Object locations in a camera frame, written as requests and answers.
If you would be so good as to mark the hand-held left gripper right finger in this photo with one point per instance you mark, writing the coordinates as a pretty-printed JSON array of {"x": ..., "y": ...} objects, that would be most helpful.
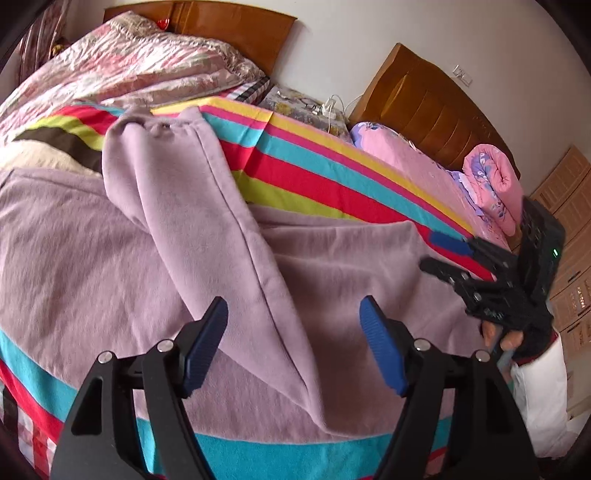
[{"x": 381, "y": 346}]

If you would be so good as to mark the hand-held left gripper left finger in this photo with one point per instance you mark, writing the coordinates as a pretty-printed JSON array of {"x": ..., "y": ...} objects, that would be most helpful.
[{"x": 203, "y": 350}]

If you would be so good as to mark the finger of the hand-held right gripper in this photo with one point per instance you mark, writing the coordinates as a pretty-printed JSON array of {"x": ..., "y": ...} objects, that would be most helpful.
[
  {"x": 443, "y": 272},
  {"x": 450, "y": 243}
]

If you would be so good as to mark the person's right forearm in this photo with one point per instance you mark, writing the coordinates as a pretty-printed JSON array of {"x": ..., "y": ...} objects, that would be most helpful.
[{"x": 535, "y": 344}]

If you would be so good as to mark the person's right hand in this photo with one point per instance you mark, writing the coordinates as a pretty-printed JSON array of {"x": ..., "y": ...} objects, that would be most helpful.
[{"x": 501, "y": 339}]

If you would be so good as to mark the light wooden cabinet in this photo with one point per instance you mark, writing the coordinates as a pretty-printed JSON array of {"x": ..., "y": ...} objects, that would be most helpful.
[{"x": 572, "y": 194}]

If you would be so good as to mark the rolled pink quilt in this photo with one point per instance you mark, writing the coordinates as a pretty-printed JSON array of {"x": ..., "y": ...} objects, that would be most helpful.
[{"x": 491, "y": 184}]

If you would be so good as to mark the pink bedsheet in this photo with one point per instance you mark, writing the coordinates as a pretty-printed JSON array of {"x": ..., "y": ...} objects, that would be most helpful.
[{"x": 406, "y": 161}]

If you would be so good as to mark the wooden headboard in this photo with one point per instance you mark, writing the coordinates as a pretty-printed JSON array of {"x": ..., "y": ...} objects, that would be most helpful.
[
  {"x": 434, "y": 106},
  {"x": 240, "y": 27}
]

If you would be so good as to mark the multicolour striped blanket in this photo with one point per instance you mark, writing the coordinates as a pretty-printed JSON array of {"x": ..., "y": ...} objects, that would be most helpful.
[{"x": 323, "y": 170}]

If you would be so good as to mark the red checked bedsheet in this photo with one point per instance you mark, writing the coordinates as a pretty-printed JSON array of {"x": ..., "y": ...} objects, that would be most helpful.
[{"x": 27, "y": 438}]

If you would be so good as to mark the nightstand with floral cover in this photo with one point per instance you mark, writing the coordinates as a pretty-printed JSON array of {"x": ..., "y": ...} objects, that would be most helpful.
[{"x": 295, "y": 104}]

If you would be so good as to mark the pink floral quilt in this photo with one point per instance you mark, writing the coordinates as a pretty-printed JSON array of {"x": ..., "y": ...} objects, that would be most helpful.
[{"x": 138, "y": 60}]

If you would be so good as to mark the pink striped curtain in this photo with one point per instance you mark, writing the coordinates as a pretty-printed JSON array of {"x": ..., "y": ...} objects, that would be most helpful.
[{"x": 39, "y": 37}]

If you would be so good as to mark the white wall socket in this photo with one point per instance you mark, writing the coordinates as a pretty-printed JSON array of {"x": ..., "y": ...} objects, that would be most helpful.
[{"x": 461, "y": 74}]

